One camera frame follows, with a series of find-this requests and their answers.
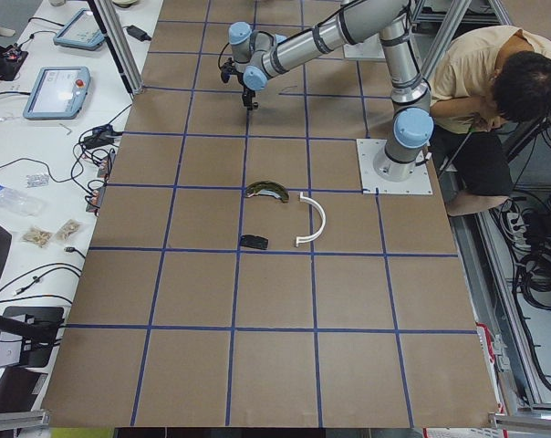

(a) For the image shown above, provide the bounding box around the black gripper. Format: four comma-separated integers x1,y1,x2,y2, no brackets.
242,86,256,104

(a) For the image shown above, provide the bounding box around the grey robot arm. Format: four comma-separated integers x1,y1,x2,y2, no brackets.
219,0,434,182

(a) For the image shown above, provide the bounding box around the green brake shoe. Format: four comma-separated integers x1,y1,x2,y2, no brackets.
244,180,289,203

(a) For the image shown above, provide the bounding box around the black power adapter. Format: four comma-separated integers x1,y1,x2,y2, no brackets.
126,25,151,41

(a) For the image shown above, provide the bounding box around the black brake pad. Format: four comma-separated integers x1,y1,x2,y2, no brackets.
239,235,269,251

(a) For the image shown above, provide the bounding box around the white curved plastic part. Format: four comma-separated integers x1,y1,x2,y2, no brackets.
294,191,327,248

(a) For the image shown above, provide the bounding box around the teach pendant far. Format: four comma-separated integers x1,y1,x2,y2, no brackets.
53,9,104,51

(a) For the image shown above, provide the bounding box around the teach pendant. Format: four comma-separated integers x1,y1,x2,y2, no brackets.
53,9,104,51
23,67,91,120

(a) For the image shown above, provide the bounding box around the teach pendant near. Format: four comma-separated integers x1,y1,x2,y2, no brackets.
23,67,91,120

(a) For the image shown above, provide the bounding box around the person in beige shirt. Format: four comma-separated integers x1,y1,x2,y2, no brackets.
429,26,551,216

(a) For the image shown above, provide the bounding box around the plastic water bottle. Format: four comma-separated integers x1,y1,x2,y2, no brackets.
0,184,45,216

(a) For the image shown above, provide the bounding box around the bag of small parts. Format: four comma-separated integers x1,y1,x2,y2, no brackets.
21,226,53,248

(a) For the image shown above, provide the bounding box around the power strip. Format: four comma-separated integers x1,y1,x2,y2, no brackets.
501,200,530,251

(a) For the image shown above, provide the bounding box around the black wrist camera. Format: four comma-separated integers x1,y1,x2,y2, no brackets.
220,57,237,84

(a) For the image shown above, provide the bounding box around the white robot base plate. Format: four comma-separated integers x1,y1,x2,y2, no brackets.
356,139,433,195

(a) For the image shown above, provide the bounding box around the aluminium frame post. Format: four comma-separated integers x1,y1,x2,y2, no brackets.
88,0,143,96

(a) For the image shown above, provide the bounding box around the black camera stand base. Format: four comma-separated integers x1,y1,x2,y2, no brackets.
0,306,65,369

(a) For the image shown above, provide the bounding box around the black cable bundle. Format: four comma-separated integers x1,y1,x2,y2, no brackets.
512,245,551,311

